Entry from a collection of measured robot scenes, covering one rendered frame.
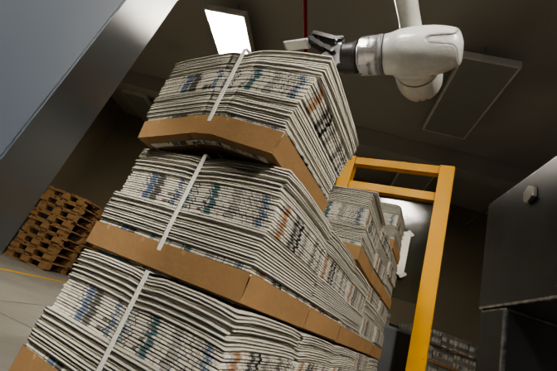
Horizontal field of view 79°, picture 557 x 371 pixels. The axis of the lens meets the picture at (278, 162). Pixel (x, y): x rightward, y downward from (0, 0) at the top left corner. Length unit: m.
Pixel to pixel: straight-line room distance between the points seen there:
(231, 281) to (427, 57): 0.57
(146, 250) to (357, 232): 0.67
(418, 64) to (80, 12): 0.62
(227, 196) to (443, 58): 0.51
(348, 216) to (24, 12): 0.97
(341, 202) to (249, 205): 0.63
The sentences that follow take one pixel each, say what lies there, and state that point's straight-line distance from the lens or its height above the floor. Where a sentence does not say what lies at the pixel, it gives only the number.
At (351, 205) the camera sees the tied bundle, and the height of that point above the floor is 1.00.
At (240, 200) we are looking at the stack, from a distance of 0.58.
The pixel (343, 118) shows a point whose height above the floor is 1.02.
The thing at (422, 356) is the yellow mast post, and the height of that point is 0.70.
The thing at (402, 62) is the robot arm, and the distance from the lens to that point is 0.78.
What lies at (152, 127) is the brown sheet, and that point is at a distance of 0.76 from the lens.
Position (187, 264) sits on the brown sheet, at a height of 0.63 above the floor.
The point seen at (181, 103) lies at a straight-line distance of 0.75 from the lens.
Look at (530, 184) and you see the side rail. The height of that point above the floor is 0.79.
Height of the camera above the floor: 0.60
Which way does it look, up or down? 24 degrees up
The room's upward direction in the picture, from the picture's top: 22 degrees clockwise
